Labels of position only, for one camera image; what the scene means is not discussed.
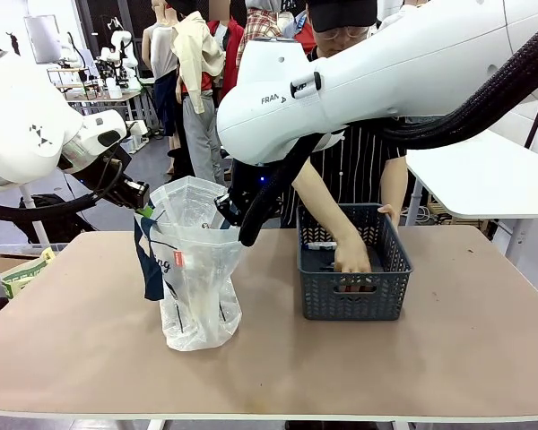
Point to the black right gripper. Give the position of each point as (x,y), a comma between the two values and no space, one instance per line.
(246,183)

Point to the black backpack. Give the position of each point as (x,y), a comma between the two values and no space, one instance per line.
(58,224)

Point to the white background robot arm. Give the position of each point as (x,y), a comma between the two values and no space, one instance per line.
(121,49)

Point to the white side table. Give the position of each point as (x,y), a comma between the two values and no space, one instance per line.
(484,179)

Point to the red jacket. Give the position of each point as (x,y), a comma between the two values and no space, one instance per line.
(231,49)

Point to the person's left hand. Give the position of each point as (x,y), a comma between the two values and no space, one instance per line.
(389,212)

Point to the red plaid shirt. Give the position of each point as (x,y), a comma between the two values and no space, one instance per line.
(264,27)

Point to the beige jacket on mannequin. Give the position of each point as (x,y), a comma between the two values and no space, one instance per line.
(197,49)

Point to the person's right forearm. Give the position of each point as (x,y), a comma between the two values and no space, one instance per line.
(323,197)

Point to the black and white marker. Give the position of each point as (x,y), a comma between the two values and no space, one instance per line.
(319,246)

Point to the white torso mannequin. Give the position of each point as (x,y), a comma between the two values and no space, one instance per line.
(161,58)

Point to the grey trousers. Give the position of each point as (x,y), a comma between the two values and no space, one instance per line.
(202,134)

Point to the green printed paper bag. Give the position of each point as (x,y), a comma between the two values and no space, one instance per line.
(24,275)

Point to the red item in basket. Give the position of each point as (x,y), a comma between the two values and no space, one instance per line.
(358,288)

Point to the wooden crate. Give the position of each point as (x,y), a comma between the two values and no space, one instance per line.
(453,215)

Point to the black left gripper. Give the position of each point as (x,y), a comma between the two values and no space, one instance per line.
(130,193)

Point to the white printed plastic shopping bag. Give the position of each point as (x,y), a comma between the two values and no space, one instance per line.
(197,291)

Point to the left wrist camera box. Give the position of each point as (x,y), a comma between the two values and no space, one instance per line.
(136,129)

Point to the white board panel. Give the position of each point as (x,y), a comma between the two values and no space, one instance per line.
(42,38)

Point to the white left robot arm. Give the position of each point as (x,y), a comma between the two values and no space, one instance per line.
(22,134)

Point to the white table with leg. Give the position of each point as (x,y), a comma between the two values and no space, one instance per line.
(33,215)

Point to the person's left forearm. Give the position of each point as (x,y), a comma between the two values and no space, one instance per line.
(393,179)

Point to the grey plastic lattice basket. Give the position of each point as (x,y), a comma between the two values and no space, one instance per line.
(354,295)

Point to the person's right hand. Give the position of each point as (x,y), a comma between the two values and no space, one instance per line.
(352,255)

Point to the person in striped shirt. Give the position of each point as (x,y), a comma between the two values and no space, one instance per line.
(354,170)

